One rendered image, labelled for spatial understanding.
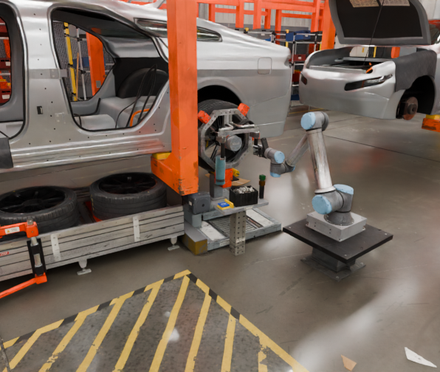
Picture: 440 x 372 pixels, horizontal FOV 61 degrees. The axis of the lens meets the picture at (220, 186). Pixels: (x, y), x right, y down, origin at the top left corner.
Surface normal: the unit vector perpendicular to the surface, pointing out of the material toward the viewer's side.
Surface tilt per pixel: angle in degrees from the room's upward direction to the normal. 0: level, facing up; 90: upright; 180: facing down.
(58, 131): 92
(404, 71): 86
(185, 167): 90
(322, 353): 0
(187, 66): 90
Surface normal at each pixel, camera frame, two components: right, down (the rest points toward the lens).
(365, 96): -0.44, 0.31
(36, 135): 0.50, 0.35
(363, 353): 0.01, -0.93
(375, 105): -0.25, 0.51
